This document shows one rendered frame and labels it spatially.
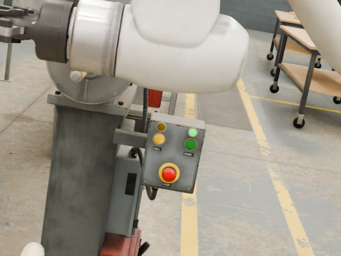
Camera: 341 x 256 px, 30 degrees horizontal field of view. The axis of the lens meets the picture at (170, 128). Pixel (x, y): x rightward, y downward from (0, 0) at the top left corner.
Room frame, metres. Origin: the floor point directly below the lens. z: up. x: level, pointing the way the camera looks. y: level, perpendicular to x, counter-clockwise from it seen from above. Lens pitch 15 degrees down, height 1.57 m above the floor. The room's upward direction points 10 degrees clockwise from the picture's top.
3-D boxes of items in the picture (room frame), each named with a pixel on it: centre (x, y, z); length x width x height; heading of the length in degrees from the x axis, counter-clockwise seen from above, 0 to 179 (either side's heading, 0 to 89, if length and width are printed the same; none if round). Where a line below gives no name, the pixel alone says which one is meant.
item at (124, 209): (1.99, 0.10, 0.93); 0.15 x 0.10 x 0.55; 1
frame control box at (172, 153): (1.84, 0.01, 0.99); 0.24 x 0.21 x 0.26; 1
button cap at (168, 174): (1.71, -0.02, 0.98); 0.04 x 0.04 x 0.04; 1
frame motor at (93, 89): (1.92, 0.25, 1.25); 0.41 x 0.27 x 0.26; 1
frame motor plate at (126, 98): (1.99, 0.26, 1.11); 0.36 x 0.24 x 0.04; 1
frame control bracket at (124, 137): (1.84, 0.07, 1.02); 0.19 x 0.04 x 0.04; 91
